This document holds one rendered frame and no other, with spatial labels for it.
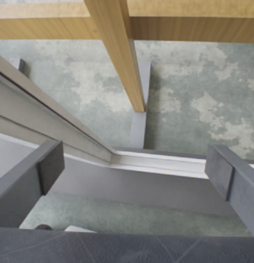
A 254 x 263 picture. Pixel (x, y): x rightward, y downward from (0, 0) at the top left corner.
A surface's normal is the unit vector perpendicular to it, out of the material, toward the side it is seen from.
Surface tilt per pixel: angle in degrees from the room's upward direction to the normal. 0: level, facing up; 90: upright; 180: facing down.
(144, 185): 0
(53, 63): 0
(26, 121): 90
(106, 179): 0
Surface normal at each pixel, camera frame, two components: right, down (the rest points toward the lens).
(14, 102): 0.99, 0.09
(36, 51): -0.14, -0.11
